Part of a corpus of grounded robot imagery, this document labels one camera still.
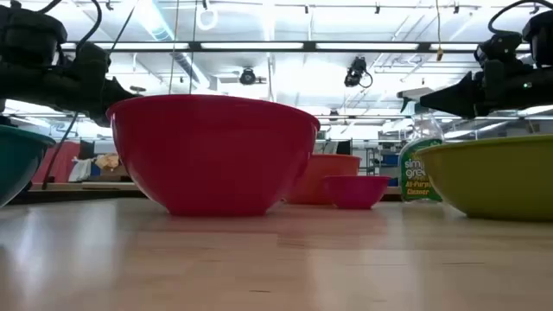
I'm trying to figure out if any small pink plastic bowl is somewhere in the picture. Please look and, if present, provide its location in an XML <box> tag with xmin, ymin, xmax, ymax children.
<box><xmin>323</xmin><ymin>175</ymin><xmax>391</xmax><ymax>211</ymax></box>

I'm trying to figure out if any black ceiling camera with cable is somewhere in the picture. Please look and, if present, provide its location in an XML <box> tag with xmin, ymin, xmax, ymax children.
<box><xmin>343</xmin><ymin>55</ymin><xmax>374</xmax><ymax>90</ymax></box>

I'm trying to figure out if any teal plastic bowl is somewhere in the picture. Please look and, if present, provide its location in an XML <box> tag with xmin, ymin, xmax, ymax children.
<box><xmin>0</xmin><ymin>124</ymin><xmax>57</xmax><ymax>208</ymax></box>

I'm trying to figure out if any red cloth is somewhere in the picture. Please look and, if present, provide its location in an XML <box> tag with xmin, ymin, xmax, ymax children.
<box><xmin>31</xmin><ymin>141</ymin><xmax>82</xmax><ymax>184</ymax></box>

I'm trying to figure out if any black overhead frame bar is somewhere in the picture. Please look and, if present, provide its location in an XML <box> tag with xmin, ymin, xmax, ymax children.
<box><xmin>60</xmin><ymin>40</ymin><xmax>532</xmax><ymax>54</ymax></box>

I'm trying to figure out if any wooden shelf board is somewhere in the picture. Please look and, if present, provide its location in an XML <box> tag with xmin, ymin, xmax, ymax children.
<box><xmin>29</xmin><ymin>181</ymin><xmax>142</xmax><ymax>192</ymax></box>

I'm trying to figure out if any orange plastic bowl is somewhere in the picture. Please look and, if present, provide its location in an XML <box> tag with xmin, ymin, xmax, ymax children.
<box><xmin>284</xmin><ymin>154</ymin><xmax>362</xmax><ymax>206</ymax></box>

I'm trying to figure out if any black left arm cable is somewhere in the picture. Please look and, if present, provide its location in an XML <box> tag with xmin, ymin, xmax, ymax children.
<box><xmin>41</xmin><ymin>0</ymin><xmax>140</xmax><ymax>191</ymax></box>

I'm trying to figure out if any yellow-green plastic bowl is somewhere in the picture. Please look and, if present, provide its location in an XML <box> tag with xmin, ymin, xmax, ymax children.
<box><xmin>416</xmin><ymin>134</ymin><xmax>553</xmax><ymax>223</ymax></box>

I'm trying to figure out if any tan crumpled paper bag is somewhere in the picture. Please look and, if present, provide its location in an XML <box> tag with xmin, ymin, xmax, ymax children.
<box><xmin>94</xmin><ymin>152</ymin><xmax>121</xmax><ymax>171</ymax></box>

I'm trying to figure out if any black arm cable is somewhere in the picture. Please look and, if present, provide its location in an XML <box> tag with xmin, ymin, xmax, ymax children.
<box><xmin>487</xmin><ymin>0</ymin><xmax>542</xmax><ymax>35</ymax></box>
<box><xmin>41</xmin><ymin>0</ymin><xmax>140</xmax><ymax>191</ymax></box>

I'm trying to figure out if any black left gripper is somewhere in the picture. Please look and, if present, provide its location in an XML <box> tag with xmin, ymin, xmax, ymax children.
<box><xmin>0</xmin><ymin>41</ymin><xmax>140</xmax><ymax>129</ymax></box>

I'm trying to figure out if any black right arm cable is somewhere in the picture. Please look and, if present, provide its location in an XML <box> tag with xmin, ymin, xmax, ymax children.
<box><xmin>487</xmin><ymin>0</ymin><xmax>542</xmax><ymax>35</ymax></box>

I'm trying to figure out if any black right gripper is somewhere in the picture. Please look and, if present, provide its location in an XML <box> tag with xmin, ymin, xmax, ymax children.
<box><xmin>418</xmin><ymin>59</ymin><xmax>553</xmax><ymax>120</ymax></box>

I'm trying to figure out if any large red plastic bowl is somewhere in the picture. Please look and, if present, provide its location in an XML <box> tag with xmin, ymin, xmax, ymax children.
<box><xmin>105</xmin><ymin>94</ymin><xmax>321</xmax><ymax>218</ymax></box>

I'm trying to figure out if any white bag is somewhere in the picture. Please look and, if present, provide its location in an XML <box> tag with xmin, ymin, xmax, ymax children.
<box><xmin>67</xmin><ymin>155</ymin><xmax>94</xmax><ymax>183</ymax></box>

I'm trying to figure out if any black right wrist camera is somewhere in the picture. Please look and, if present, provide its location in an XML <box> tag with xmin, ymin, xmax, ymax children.
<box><xmin>474</xmin><ymin>31</ymin><xmax>524</xmax><ymax>66</ymax></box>

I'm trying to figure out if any green cleaner spray bottle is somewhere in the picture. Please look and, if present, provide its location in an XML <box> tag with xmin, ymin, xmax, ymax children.
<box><xmin>396</xmin><ymin>87</ymin><xmax>446</xmax><ymax>203</ymax></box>

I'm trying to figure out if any round black ceiling camera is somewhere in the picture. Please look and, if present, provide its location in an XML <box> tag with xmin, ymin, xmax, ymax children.
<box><xmin>238</xmin><ymin>67</ymin><xmax>257</xmax><ymax>86</ymax></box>

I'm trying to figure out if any hanging yellow cable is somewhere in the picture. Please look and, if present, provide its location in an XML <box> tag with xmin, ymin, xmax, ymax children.
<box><xmin>434</xmin><ymin>0</ymin><xmax>445</xmax><ymax>62</ymax></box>

